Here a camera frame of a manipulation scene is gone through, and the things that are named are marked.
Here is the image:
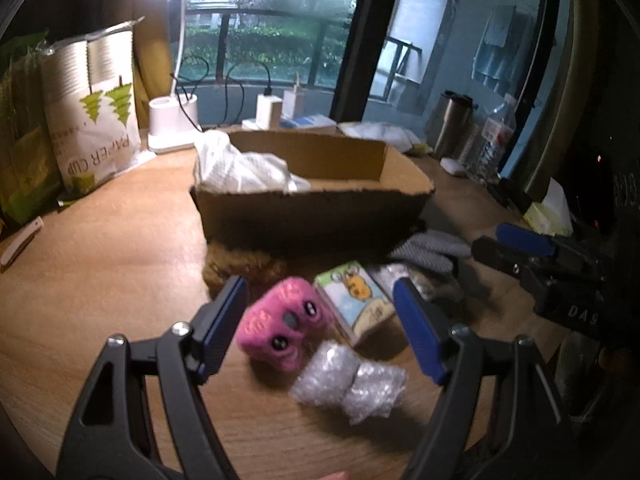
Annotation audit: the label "white charger block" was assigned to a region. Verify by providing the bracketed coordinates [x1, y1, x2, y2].
[256, 94, 282, 128]

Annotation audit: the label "black balcony railing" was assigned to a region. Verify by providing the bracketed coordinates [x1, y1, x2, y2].
[185, 7, 353, 91]

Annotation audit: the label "white power strip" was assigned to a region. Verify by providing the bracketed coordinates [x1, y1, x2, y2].
[242, 115, 337, 133]

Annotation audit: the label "black window frame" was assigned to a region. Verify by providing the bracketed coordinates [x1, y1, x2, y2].
[330, 0, 406, 123]

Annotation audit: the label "paper cup pack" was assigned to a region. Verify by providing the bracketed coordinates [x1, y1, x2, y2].
[40, 17, 146, 198]

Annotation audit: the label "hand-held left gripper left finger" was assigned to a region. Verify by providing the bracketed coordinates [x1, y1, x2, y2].
[57, 275, 249, 480]

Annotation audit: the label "white plastic bags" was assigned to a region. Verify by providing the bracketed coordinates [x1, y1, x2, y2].
[337, 121, 426, 153]

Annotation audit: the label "steel thermos cup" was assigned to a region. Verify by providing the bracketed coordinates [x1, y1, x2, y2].
[431, 91, 475, 161]

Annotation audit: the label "green packet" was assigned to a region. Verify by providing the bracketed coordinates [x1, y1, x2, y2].
[0, 32, 63, 226]

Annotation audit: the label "blue hanging towel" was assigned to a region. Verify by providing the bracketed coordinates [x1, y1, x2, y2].
[472, 6, 533, 98]

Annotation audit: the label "white crumpled cloth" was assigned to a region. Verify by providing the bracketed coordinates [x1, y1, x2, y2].
[194, 130, 312, 193]

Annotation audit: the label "grey knit glove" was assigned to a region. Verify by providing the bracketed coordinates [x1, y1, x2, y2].
[387, 230, 473, 273]

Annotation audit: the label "yellow brown curtain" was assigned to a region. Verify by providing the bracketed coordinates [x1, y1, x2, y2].
[131, 0, 173, 106]

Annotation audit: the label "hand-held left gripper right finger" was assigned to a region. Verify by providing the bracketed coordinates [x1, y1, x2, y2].
[392, 277, 588, 480]

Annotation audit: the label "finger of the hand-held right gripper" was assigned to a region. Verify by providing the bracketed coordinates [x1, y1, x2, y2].
[471, 236, 556, 306]
[495, 223, 608, 273]

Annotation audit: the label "bubble wrap piece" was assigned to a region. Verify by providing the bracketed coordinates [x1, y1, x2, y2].
[291, 341, 408, 425]

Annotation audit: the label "pink plush toy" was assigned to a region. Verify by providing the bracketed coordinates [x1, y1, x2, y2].
[236, 276, 335, 373]

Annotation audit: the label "cartoon print tissue packet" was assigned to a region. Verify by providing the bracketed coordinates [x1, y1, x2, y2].
[314, 260, 398, 347]

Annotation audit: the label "clear plastic bag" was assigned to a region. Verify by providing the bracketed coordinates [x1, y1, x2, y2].
[372, 262, 463, 306]

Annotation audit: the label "clear water bottle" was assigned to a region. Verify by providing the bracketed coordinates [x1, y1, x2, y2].
[472, 94, 517, 183]

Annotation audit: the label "brown cardboard box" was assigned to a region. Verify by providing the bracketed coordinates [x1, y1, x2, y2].
[190, 130, 436, 256]

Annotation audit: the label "white plug adapter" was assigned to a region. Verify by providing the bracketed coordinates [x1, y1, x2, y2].
[283, 89, 304, 120]

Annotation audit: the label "white folding knife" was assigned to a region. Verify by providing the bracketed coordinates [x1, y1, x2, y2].
[0, 216, 45, 271]

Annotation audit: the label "white desk lamp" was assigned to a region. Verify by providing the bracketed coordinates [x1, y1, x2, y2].
[131, 0, 253, 155]

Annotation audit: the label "black cable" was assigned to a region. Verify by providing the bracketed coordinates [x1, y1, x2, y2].
[172, 57, 211, 133]
[220, 62, 273, 126]

